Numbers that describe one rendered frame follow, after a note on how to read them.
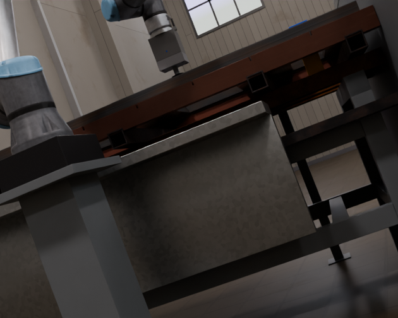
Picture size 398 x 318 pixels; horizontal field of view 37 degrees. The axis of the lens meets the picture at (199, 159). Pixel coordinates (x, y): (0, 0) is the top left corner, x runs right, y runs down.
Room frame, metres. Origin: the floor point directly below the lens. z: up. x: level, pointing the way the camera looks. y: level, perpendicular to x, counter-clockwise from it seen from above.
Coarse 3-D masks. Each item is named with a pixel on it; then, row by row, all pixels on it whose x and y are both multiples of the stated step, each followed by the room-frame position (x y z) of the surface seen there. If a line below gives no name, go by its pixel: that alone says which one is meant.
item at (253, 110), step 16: (240, 112) 1.52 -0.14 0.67; (256, 112) 1.51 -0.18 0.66; (192, 128) 1.54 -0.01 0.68; (208, 128) 1.53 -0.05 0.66; (224, 128) 1.72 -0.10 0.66; (160, 144) 1.56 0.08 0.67; (176, 144) 1.55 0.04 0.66; (128, 160) 1.58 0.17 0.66; (144, 160) 1.77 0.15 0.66; (0, 208) 1.65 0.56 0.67; (16, 208) 1.65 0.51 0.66
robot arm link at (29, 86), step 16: (0, 64) 1.38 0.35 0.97; (16, 64) 1.38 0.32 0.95; (32, 64) 1.40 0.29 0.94; (0, 80) 1.39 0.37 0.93; (16, 80) 1.38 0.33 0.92; (32, 80) 1.39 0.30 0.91; (0, 96) 1.41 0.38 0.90; (16, 96) 1.38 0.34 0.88; (32, 96) 1.38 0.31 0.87; (48, 96) 1.41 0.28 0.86
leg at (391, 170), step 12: (360, 96) 1.70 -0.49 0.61; (372, 96) 1.70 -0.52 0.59; (360, 120) 1.71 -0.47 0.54; (372, 120) 1.70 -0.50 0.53; (372, 132) 1.70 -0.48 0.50; (384, 132) 1.70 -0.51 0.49; (372, 144) 1.70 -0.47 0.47; (384, 144) 1.70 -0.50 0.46; (384, 156) 1.70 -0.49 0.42; (396, 156) 1.70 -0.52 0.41; (384, 168) 1.70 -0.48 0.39; (396, 168) 1.70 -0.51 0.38; (384, 180) 1.71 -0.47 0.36; (396, 180) 1.70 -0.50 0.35; (396, 192) 1.70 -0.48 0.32; (396, 204) 1.70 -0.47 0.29
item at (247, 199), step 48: (192, 144) 1.71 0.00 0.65; (240, 144) 1.68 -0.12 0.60; (144, 192) 1.74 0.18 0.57; (192, 192) 1.72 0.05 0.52; (240, 192) 1.69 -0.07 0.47; (288, 192) 1.67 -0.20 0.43; (0, 240) 1.84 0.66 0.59; (144, 240) 1.75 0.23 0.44; (192, 240) 1.73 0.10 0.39; (240, 240) 1.70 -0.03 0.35; (288, 240) 1.68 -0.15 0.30; (0, 288) 1.85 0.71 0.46; (48, 288) 1.82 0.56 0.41; (144, 288) 1.76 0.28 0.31
